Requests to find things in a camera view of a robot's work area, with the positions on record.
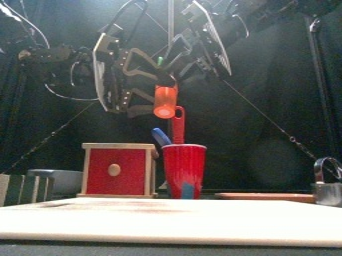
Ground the orange toy carrot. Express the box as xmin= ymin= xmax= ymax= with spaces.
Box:
xmin=152 ymin=55 xmax=181 ymax=120

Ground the grey bowl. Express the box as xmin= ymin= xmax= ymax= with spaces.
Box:
xmin=26 ymin=168 xmax=86 ymax=196

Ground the thin vertical metal rod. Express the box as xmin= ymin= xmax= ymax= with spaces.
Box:
xmin=167 ymin=0 xmax=175 ymax=49

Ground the red wooden drawer box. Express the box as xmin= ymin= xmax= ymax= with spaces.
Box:
xmin=75 ymin=142 xmax=161 ymax=200

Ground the red plastic cup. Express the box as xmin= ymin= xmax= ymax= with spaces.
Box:
xmin=161 ymin=143 xmax=209 ymax=200

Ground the white cutting board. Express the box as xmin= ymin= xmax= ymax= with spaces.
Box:
xmin=0 ymin=196 xmax=342 ymax=249

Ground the green white striped box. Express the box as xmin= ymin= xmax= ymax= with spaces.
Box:
xmin=0 ymin=173 xmax=56 ymax=208

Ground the flat wooden board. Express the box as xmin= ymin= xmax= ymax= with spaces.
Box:
xmin=214 ymin=192 xmax=317 ymax=205

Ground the red utensil handle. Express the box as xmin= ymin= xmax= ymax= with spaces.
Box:
xmin=170 ymin=105 xmax=187 ymax=145

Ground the blue utensil handle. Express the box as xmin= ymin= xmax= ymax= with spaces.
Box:
xmin=150 ymin=127 xmax=174 ymax=147

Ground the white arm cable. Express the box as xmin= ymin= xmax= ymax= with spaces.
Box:
xmin=43 ymin=61 xmax=100 ymax=102

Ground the black looped gripper cable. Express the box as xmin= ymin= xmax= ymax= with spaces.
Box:
xmin=106 ymin=0 xmax=151 ymax=46

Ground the diagonal frame brace wire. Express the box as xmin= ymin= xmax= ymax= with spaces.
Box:
xmin=0 ymin=100 xmax=99 ymax=174
xmin=221 ymin=79 xmax=319 ymax=160

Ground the black metal frame post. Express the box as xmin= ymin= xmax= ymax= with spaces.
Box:
xmin=305 ymin=14 xmax=340 ymax=161

